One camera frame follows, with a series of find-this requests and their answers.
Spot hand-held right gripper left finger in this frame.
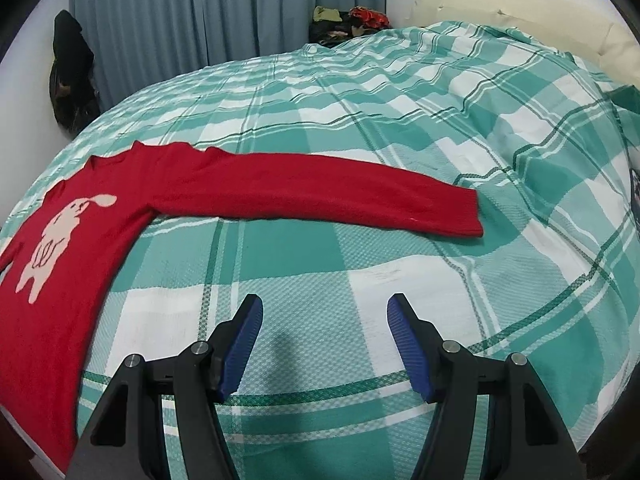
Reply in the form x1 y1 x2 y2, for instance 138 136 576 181
65 294 264 480

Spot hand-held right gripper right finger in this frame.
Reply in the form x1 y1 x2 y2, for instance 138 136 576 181
387 293 585 480

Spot red sweater with pink rabbit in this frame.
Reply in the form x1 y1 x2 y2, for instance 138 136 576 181
0 141 484 461

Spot black hanging clothes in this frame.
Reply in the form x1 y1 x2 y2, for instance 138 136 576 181
48 10 102 136

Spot pile of colourful clothes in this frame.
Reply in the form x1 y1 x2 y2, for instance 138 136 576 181
308 5 390 49

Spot green checked bed blanket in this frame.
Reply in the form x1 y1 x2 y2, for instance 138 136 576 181
0 21 640 480

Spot dark green cloth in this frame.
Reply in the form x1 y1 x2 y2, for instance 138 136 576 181
609 84 640 111

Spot blue-grey curtain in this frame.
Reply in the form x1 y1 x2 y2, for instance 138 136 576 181
68 0 388 112

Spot cream padded headboard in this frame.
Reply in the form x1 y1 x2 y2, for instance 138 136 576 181
411 0 640 86

